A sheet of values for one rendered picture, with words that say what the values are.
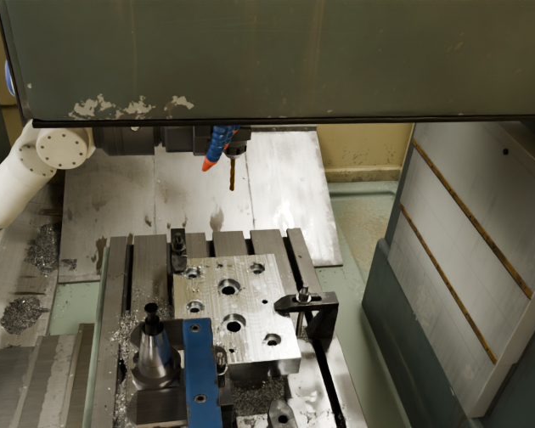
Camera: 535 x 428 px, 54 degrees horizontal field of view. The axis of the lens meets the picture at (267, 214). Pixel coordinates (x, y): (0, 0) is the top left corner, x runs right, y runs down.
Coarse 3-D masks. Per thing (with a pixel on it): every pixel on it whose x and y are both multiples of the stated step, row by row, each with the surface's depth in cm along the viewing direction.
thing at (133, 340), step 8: (160, 320) 74; (168, 320) 74; (176, 320) 74; (136, 328) 72; (168, 328) 72; (176, 328) 73; (136, 336) 71; (168, 336) 71; (176, 336) 71; (136, 344) 70; (176, 344) 70
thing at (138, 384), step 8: (176, 352) 68; (136, 360) 67; (176, 360) 68; (136, 368) 68; (176, 368) 69; (136, 376) 65; (144, 376) 65; (168, 376) 65; (176, 376) 66; (136, 384) 66; (144, 384) 64; (152, 384) 64; (160, 384) 64; (168, 384) 65; (176, 384) 67
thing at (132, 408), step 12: (144, 396) 64; (156, 396) 64; (168, 396) 64; (180, 396) 64; (132, 408) 62; (144, 408) 63; (156, 408) 63; (168, 408) 63; (180, 408) 63; (132, 420) 61; (144, 420) 61; (156, 420) 61; (168, 420) 62; (180, 420) 62
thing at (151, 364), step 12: (144, 324) 63; (144, 336) 62; (156, 336) 62; (144, 348) 63; (156, 348) 63; (168, 348) 64; (144, 360) 64; (156, 360) 64; (168, 360) 65; (144, 372) 65; (156, 372) 64; (168, 372) 66
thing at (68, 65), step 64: (0, 0) 35; (64, 0) 35; (128, 0) 36; (192, 0) 37; (256, 0) 37; (320, 0) 38; (384, 0) 39; (448, 0) 40; (512, 0) 41; (64, 64) 38; (128, 64) 39; (192, 64) 40; (256, 64) 40; (320, 64) 41; (384, 64) 42; (448, 64) 43; (512, 64) 44
